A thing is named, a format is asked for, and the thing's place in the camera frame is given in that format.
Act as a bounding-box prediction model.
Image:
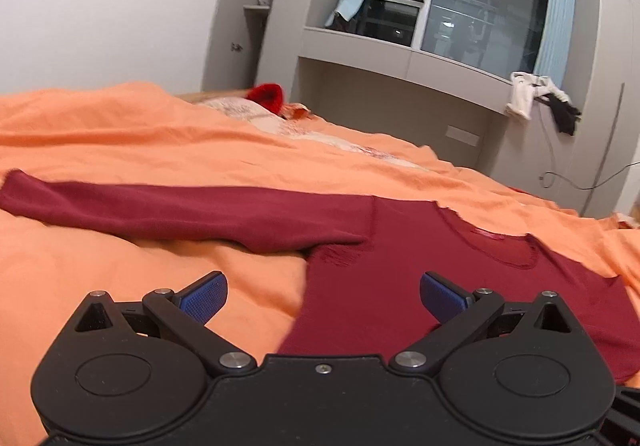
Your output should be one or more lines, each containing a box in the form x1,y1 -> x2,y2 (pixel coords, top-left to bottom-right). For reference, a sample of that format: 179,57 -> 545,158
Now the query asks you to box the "orange bed duvet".
1,83 -> 639,445

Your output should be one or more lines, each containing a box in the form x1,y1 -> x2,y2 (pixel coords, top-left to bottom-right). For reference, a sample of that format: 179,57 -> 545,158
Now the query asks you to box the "pink patterned cloth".
190,94 -> 437,169

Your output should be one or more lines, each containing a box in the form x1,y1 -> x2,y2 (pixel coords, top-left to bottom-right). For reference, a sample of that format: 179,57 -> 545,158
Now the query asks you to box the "right light blue curtain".
534,0 -> 576,86

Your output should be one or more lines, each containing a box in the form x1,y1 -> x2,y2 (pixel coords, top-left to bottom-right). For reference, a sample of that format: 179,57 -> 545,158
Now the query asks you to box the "white garment on ledge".
506,72 -> 572,122

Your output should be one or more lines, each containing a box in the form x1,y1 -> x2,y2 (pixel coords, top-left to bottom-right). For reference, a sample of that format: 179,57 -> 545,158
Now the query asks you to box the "white wall socket plate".
445,125 -> 480,147

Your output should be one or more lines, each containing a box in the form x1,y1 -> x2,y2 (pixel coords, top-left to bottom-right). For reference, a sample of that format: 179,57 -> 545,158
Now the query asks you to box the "large dark window pane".
421,0 -> 548,78

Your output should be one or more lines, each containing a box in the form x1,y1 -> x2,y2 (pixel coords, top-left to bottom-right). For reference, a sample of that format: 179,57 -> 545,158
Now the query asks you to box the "dark red long-sleeve sweater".
1,171 -> 639,382

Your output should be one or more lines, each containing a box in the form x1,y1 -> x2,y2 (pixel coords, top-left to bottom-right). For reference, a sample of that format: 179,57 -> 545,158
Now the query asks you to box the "black power cable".
537,100 -> 640,191

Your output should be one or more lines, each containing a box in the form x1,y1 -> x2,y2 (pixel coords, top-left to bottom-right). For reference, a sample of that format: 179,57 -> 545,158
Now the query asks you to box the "black garment on ledge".
539,94 -> 582,136

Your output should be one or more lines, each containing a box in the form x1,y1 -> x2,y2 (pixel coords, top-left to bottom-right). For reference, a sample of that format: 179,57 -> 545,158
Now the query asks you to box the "grey built-in wardrobe unit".
203,0 -> 639,217

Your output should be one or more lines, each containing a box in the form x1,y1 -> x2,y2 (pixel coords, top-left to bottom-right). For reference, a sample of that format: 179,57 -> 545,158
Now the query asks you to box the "bright red hat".
245,83 -> 284,115

